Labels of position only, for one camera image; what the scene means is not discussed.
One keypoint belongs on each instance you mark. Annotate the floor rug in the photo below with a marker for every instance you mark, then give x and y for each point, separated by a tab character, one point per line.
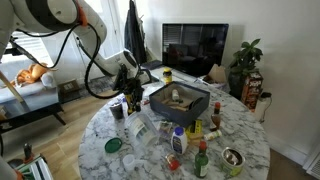
96	85

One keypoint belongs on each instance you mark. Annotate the clear plastic jar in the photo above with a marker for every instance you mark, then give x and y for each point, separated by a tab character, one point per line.
145	133

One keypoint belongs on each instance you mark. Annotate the dark hanging jacket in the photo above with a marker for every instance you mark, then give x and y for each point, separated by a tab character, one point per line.
133	26

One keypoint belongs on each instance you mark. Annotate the navy cardboard box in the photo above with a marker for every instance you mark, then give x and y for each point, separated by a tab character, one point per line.
180	115

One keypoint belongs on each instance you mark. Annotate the small jar red cap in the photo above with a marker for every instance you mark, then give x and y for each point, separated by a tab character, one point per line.
172	162

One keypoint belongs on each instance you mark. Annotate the black glasses case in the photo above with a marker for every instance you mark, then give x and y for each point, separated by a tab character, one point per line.
196	103

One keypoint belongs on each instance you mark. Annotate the green plastic lid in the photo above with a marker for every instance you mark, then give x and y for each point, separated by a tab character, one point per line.
113	145

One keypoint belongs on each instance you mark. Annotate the green glass bottle red cap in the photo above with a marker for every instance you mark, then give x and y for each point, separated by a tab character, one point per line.
201	163

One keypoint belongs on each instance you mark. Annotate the small white lying bottle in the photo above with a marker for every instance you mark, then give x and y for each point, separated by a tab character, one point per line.
212	135

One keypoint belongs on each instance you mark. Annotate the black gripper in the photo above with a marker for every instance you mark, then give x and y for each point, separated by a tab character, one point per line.
135	87

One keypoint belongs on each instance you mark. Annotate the vitamin bottle yellow lid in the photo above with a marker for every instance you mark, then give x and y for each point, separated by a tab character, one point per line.
167	76

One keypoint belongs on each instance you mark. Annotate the black flat television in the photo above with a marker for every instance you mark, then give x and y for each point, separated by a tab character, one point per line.
195	46

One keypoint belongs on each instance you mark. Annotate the brown hot sauce bottle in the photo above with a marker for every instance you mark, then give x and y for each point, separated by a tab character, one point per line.
215	118

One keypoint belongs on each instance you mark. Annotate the orange cardboard carton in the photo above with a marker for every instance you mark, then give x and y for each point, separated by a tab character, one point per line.
251	90

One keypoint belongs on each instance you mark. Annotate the white TV stand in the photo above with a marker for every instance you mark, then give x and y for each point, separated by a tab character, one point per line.
181	76

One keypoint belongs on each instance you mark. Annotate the white window blind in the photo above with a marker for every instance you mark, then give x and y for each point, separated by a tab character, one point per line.
30	46

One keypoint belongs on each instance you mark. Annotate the open tin can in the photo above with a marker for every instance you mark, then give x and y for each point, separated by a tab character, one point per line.
232	161

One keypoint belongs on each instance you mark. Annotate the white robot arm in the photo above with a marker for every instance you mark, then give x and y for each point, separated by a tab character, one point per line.
43	13

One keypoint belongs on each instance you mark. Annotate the grey sofa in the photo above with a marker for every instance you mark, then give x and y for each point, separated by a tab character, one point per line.
26	96

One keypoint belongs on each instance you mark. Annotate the wooden blocks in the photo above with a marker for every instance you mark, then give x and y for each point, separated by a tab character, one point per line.
176	105

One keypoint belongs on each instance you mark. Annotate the white bottle blue cap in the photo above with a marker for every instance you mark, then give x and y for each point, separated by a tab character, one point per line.
179	141

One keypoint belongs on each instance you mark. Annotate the wooden pole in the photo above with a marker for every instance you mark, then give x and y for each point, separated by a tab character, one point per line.
11	86

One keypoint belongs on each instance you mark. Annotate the clear cup of coffee beans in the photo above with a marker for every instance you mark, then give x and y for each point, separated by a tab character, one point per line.
116	110

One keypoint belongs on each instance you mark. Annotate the white appliance black top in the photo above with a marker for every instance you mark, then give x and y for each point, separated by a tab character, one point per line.
262	106

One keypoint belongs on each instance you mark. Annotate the purple white sauce packet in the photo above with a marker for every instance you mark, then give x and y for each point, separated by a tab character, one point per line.
165	128

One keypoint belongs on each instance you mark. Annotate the red candy wrappers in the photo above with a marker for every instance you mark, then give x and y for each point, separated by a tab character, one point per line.
146	101

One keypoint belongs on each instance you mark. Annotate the orange stuffed toy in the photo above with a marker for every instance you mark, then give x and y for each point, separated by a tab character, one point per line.
31	73

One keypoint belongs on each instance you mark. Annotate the green potted plant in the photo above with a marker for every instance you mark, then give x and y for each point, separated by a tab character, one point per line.
245	58

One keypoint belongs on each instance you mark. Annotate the small cardboard floor box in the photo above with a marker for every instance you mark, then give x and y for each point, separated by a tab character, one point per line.
69	86

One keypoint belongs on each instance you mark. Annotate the small clear measuring cup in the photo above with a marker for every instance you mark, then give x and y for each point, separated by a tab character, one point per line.
130	162

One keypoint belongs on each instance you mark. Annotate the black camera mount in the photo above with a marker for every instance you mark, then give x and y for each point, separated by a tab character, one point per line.
15	46

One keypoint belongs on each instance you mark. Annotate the white vent grille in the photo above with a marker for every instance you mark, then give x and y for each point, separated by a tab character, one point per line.
314	166

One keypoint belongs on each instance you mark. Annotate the brown paper bag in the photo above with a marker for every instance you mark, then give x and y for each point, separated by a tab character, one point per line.
216	74

